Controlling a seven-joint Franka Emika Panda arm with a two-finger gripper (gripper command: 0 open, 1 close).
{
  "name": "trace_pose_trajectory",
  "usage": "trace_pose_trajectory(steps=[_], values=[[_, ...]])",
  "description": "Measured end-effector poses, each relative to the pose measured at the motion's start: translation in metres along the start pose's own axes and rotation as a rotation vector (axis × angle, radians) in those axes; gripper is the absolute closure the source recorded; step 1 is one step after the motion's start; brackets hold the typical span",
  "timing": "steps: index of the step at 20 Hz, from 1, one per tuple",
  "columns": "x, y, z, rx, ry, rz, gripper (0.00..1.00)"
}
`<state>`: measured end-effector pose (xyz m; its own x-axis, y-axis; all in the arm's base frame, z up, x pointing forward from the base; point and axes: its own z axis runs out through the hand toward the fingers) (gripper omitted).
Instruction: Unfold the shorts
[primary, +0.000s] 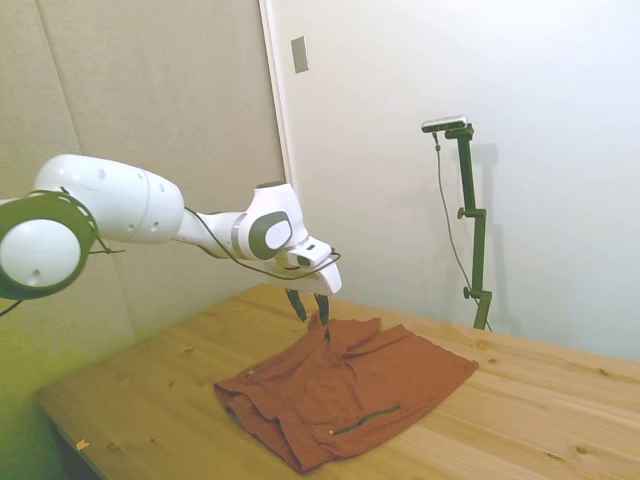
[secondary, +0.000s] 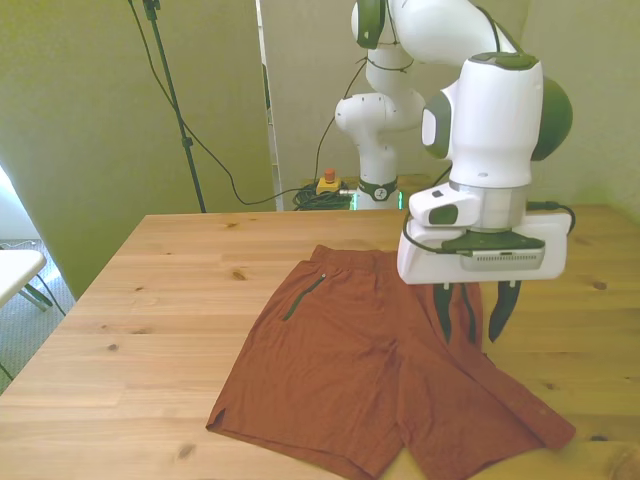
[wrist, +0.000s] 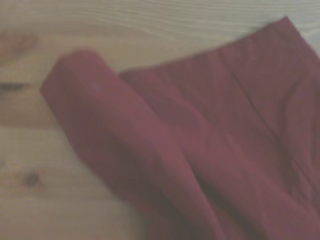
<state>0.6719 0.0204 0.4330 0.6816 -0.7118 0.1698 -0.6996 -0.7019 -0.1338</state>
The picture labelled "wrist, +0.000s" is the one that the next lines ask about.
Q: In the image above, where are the rust red shorts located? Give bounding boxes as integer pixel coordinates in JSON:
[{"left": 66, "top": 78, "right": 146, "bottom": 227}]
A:
[{"left": 39, "top": 15, "right": 320, "bottom": 240}]

